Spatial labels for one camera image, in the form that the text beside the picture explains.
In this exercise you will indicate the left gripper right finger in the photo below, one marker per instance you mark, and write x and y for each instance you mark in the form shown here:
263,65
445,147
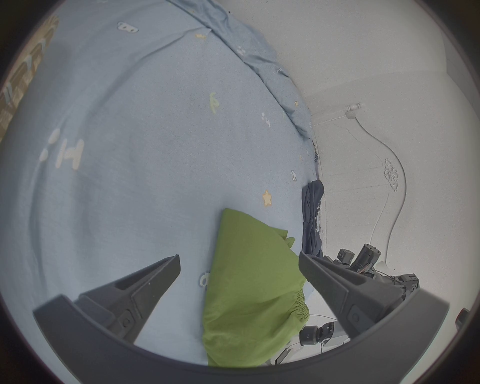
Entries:
354,315

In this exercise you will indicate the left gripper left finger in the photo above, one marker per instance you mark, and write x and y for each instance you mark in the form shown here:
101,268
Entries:
131,311

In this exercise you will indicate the green shorts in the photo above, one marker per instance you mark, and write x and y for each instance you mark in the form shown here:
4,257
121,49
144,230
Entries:
251,270

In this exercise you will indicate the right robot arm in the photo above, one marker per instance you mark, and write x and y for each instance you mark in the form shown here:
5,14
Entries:
367,255

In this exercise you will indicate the bed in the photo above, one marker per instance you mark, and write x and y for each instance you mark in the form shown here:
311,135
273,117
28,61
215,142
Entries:
131,168

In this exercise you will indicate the round woven basket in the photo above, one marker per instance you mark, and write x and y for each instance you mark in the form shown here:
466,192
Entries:
26,71

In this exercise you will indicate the dark blue printed T-shirt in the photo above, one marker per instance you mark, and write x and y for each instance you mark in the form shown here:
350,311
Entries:
311,210

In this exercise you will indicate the pale blue quilt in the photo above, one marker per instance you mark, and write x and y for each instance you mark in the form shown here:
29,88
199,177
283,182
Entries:
255,52

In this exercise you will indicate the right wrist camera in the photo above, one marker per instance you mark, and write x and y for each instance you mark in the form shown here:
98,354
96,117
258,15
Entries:
345,255

